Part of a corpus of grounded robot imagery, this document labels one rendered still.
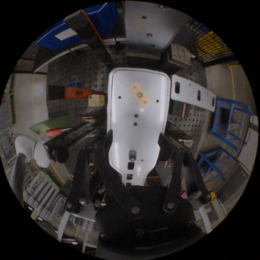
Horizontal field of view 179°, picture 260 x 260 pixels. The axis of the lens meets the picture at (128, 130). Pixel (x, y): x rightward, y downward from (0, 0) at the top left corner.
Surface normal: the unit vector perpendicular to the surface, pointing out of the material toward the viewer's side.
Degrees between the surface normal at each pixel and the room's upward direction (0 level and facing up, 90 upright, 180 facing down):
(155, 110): 0
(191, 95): 0
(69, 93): 90
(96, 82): 0
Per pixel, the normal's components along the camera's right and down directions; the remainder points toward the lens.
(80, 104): -0.03, 0.36
